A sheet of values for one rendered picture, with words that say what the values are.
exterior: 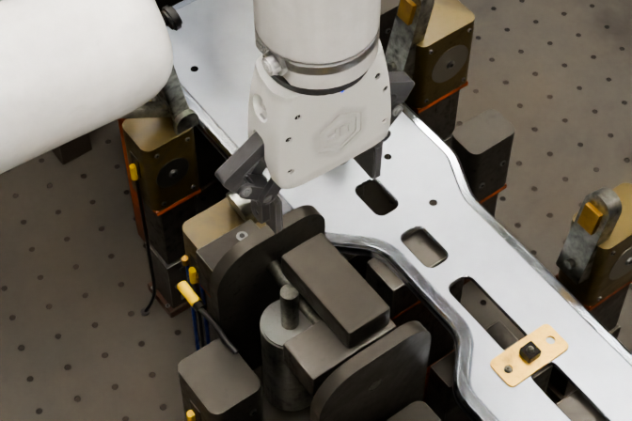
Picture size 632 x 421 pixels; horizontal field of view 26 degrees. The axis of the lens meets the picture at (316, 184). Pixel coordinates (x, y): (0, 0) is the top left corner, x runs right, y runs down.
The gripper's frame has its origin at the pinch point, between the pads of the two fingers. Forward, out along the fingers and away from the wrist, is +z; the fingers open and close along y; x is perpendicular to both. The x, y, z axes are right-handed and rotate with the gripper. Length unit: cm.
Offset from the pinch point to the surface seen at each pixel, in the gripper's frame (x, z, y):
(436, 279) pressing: 8.2, 42.3, 21.5
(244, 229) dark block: 18.4, 30.2, 3.4
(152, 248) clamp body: 42, 61, 3
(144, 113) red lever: 40, 33, 4
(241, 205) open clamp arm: 22.3, 31.9, 5.4
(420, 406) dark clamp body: -6.5, 34.1, 7.6
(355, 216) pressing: 20, 42, 19
